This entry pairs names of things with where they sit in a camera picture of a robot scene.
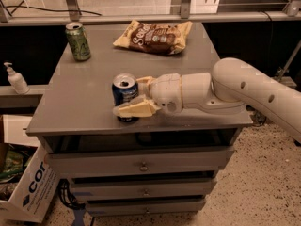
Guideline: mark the grey drawer cabinet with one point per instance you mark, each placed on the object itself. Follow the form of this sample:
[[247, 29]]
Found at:
[[166, 163]]

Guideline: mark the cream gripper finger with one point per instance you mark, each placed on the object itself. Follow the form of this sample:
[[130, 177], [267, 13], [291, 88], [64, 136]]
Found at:
[[146, 80], [141, 107]]

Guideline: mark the white pump bottle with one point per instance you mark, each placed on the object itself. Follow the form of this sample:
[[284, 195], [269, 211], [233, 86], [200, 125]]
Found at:
[[16, 80]]

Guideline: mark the brown chip bag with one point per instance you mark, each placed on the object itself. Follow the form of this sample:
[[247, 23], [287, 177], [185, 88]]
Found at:
[[162, 39]]

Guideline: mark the grey metal rail frame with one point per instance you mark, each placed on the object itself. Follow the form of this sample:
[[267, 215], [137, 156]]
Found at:
[[49, 12]]

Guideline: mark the white cardboard box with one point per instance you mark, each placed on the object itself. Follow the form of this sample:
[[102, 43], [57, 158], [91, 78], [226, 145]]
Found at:
[[34, 192]]

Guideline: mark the green soda can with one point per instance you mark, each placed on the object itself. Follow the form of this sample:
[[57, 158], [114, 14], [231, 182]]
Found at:
[[77, 40]]

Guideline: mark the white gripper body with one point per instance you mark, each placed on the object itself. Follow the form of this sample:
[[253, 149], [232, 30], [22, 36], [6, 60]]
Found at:
[[166, 91]]

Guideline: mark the blue pepsi can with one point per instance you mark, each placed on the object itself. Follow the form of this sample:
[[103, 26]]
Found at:
[[124, 88]]

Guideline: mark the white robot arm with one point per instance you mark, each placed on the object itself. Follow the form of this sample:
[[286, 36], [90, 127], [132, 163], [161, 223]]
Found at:
[[226, 89]]

